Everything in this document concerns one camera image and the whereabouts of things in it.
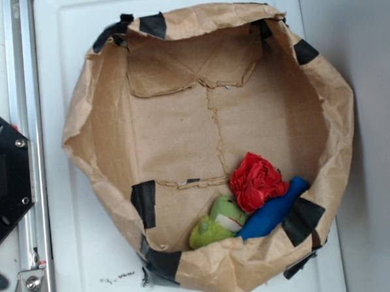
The brown paper bag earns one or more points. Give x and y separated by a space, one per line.
165 110

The blue plastic bottle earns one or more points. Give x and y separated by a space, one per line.
265 219

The black metal base plate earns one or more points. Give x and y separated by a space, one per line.
15 179

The aluminium frame rail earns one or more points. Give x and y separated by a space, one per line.
25 112

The red paper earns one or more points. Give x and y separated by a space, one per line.
255 182

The green plush frog toy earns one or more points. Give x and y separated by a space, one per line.
225 220

